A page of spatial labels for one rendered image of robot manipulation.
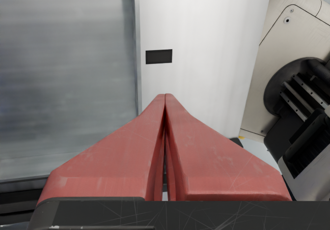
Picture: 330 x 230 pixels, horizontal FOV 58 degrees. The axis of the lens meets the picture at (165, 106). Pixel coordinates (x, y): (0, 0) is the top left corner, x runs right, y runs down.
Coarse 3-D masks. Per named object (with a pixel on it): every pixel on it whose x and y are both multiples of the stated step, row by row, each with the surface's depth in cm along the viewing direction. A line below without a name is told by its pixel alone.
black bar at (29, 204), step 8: (16, 192) 40; (24, 192) 40; (32, 192) 40; (40, 192) 40; (0, 200) 39; (8, 200) 39; (16, 200) 39; (24, 200) 39; (32, 200) 39; (0, 208) 39; (8, 208) 39; (16, 208) 40; (24, 208) 40; (32, 208) 40
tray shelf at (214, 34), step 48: (144, 0) 29; (192, 0) 30; (240, 0) 31; (144, 48) 32; (192, 48) 33; (240, 48) 34; (144, 96) 35; (192, 96) 37; (240, 96) 38; (0, 192) 40
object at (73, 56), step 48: (0, 0) 26; (48, 0) 27; (96, 0) 28; (0, 48) 29; (48, 48) 30; (96, 48) 31; (0, 96) 32; (48, 96) 33; (96, 96) 34; (0, 144) 35; (48, 144) 37
